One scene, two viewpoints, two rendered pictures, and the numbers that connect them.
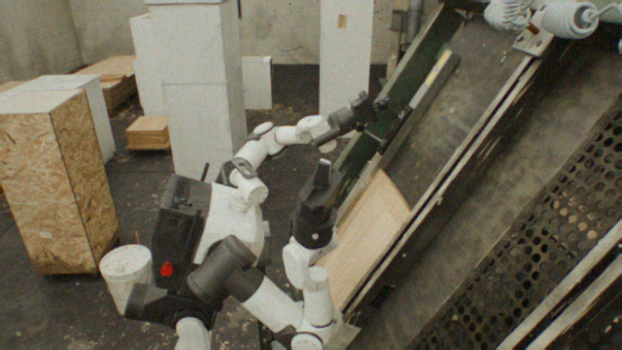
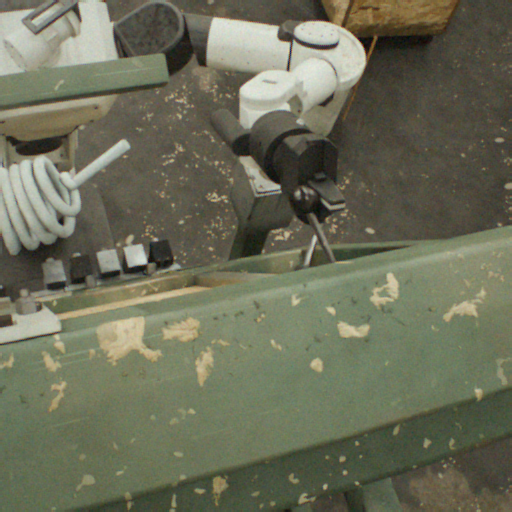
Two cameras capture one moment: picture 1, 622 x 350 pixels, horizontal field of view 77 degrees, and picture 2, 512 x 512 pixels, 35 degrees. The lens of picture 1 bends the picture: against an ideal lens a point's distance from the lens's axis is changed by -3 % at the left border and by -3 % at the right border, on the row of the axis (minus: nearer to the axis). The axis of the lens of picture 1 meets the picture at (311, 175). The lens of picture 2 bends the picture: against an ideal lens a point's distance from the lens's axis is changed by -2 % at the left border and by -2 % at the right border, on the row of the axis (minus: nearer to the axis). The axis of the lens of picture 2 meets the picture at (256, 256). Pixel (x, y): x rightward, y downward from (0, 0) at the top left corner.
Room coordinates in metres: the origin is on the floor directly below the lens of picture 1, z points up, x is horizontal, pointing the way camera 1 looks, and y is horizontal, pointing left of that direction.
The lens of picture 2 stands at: (1.02, -0.78, 2.37)
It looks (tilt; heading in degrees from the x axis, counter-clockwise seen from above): 58 degrees down; 64
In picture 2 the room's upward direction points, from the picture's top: 19 degrees clockwise
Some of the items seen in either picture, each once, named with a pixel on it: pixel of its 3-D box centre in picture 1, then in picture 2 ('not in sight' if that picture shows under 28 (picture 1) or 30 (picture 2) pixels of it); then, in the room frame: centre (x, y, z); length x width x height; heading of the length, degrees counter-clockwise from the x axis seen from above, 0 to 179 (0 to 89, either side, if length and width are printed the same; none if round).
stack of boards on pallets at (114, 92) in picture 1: (114, 82); not in sight; (6.83, 3.40, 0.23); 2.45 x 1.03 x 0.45; 0
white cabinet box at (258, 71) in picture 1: (253, 82); not in sight; (6.24, 0.90, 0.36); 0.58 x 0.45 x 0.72; 90
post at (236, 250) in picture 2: (262, 317); (234, 285); (1.49, 0.25, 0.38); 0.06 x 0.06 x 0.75; 9
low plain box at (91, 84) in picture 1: (59, 132); not in sight; (3.83, 2.59, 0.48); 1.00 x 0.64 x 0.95; 0
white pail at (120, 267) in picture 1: (130, 274); (318, 76); (1.96, 1.15, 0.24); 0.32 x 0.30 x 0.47; 0
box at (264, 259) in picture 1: (257, 244); (265, 192); (1.49, 0.25, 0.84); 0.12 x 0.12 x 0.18; 9
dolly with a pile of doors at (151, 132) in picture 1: (155, 135); not in sight; (4.54, 1.90, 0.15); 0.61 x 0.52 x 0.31; 0
